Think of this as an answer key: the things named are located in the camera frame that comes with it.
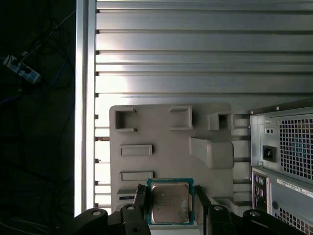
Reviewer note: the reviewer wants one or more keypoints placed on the white power strip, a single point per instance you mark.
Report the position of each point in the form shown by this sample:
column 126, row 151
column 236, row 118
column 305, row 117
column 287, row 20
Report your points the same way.
column 22, row 69

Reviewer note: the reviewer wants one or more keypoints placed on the CPU with silver top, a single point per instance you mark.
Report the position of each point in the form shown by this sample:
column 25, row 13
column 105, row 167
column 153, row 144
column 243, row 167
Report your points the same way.
column 170, row 203

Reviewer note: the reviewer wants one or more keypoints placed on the black PC case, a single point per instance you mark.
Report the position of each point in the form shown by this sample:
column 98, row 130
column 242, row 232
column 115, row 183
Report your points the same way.
column 266, row 195

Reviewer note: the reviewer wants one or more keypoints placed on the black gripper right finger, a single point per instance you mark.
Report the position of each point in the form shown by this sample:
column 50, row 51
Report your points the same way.
column 217, row 220

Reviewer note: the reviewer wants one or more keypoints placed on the grey power supply unit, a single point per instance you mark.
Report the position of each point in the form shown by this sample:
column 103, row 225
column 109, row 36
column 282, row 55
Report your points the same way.
column 293, row 147

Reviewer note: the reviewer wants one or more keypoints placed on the grey parts rack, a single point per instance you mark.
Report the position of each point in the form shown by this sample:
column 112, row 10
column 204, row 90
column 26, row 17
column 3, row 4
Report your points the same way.
column 171, row 156

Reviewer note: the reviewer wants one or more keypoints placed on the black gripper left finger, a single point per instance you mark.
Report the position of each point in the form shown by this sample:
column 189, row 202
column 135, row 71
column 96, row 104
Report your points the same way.
column 133, row 220

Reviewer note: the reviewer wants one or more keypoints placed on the dark RAM stick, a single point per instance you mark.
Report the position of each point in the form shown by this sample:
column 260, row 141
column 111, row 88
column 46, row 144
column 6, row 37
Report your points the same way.
column 127, row 197

